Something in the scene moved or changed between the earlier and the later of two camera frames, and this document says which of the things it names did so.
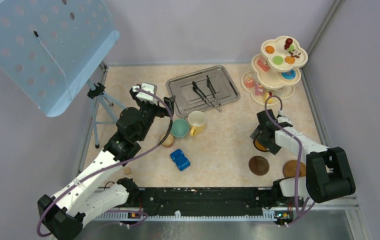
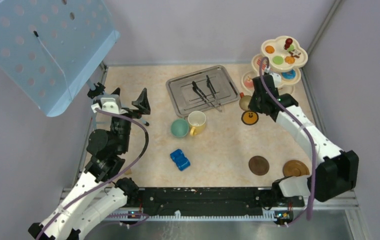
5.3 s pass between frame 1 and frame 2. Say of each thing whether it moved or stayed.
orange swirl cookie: stayed
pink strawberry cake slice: stayed
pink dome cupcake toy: stayed
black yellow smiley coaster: moved
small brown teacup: moved
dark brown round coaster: stayed
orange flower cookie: stayed
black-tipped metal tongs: stayed
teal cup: stayed
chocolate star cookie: stayed
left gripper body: moved
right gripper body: moved
